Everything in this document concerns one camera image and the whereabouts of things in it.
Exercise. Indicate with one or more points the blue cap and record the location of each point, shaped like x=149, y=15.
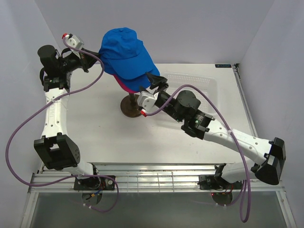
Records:
x=124, y=55
x=134, y=84

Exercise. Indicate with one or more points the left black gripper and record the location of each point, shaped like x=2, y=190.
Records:
x=89, y=60

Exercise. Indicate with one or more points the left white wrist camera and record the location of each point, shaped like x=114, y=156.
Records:
x=73, y=41

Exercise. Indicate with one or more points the white plastic basket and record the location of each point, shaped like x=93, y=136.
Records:
x=207, y=85

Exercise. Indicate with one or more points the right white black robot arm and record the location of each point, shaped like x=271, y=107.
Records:
x=266, y=158

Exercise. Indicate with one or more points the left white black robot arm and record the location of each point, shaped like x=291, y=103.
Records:
x=55, y=148

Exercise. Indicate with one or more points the brown round wooden stand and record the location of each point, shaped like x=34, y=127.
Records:
x=129, y=106

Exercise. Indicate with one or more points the aluminium rail frame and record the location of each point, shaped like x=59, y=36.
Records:
x=151, y=153

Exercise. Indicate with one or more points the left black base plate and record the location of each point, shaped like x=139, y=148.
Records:
x=93, y=183

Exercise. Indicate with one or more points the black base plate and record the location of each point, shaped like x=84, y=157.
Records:
x=216, y=182
x=93, y=183

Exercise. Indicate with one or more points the pink cap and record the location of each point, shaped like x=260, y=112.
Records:
x=122, y=85

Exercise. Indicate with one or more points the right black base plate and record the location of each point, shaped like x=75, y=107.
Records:
x=216, y=182

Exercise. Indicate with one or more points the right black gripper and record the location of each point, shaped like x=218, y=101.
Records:
x=156, y=80

